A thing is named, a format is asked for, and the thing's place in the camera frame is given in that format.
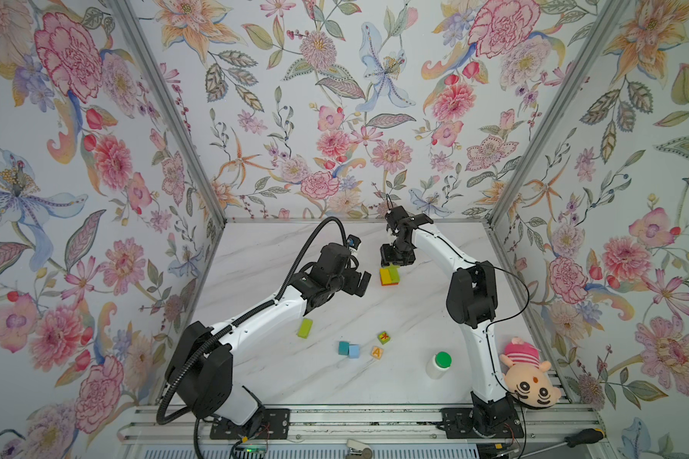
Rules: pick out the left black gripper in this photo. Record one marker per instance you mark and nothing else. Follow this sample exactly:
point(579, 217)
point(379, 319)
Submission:
point(353, 285)

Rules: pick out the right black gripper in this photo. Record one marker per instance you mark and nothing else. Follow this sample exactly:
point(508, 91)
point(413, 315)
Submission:
point(388, 258)

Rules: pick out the yellow wood block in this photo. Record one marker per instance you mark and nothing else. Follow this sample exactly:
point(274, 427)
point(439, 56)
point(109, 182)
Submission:
point(384, 276)

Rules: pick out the light blue cube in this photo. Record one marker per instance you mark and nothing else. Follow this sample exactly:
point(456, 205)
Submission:
point(354, 351)

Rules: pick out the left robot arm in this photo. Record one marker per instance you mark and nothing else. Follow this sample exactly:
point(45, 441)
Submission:
point(200, 377)

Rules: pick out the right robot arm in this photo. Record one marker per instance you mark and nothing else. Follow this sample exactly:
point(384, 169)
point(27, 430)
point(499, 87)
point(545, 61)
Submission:
point(471, 302)

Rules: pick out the green cube red print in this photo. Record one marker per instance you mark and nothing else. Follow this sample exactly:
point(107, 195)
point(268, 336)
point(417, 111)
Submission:
point(383, 337)

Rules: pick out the wood cube letter A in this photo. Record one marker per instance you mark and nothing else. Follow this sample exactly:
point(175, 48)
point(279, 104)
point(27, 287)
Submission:
point(377, 353)

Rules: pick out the white bottle green cap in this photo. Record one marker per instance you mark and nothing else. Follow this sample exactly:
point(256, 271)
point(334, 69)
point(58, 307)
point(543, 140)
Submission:
point(438, 365)

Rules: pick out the pink plush toy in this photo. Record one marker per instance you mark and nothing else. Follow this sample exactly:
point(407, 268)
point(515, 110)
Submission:
point(526, 376)

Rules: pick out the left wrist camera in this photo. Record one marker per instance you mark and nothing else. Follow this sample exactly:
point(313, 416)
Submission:
point(353, 243)

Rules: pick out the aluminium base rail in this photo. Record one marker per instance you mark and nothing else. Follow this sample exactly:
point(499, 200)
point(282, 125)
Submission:
point(388, 423)

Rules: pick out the black handled screwdriver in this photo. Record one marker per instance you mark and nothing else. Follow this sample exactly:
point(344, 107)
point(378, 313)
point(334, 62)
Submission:
point(588, 436)

